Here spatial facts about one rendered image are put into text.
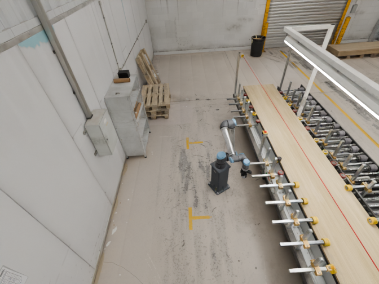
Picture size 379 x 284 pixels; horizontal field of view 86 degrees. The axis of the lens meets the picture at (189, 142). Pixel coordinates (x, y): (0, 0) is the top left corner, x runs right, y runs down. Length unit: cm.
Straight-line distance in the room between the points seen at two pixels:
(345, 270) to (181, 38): 909
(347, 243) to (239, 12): 873
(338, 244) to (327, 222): 25
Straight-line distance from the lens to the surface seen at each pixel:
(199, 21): 977
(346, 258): 293
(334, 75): 253
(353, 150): 425
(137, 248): 365
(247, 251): 357
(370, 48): 1089
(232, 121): 314
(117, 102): 388
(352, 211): 330
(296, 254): 296
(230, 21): 995
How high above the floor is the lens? 331
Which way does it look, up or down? 43 degrees down
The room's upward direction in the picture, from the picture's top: 4 degrees counter-clockwise
